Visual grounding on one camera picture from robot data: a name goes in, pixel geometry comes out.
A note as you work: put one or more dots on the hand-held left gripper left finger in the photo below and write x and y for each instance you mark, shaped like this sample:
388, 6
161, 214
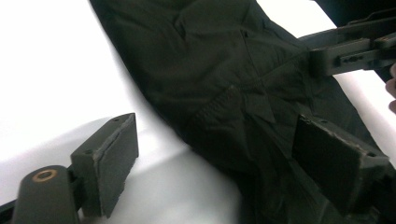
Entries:
109, 161

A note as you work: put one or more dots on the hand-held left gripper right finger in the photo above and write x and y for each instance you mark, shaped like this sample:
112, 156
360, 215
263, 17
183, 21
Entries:
333, 161

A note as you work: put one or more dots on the black shirt with white logo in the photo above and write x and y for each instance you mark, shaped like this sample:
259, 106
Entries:
202, 77

